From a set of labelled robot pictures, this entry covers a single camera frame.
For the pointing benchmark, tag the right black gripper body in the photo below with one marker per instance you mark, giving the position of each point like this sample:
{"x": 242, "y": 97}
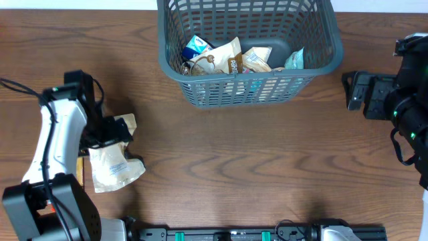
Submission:
{"x": 378, "y": 107}

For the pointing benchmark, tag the beige paper pouch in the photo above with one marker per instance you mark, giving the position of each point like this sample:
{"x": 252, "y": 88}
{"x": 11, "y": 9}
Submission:
{"x": 113, "y": 167}
{"x": 226, "y": 59}
{"x": 256, "y": 60}

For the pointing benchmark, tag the orange spaghetti pasta packet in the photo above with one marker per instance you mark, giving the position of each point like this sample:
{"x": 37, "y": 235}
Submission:
{"x": 80, "y": 170}

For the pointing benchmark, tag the teal wet wipes packet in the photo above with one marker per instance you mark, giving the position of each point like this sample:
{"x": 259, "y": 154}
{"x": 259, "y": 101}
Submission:
{"x": 295, "y": 61}

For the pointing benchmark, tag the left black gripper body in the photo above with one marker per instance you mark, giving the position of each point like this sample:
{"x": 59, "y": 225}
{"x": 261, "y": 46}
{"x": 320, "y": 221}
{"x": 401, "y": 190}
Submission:
{"x": 105, "y": 130}

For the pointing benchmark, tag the black mounting rail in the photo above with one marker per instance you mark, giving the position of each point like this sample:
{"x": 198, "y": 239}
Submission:
{"x": 285, "y": 230}

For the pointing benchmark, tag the colourful Kleenex tissue multipack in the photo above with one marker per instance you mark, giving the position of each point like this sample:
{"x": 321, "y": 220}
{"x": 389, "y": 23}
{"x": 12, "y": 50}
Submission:
{"x": 195, "y": 47}

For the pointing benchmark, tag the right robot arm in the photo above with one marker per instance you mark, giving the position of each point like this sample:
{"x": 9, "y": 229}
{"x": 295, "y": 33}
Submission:
{"x": 402, "y": 100}

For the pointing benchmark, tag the dark grey plastic basket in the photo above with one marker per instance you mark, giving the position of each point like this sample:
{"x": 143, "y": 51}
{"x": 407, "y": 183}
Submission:
{"x": 285, "y": 25}

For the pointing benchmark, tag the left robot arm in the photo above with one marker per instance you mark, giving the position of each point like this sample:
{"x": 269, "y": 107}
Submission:
{"x": 49, "y": 203}

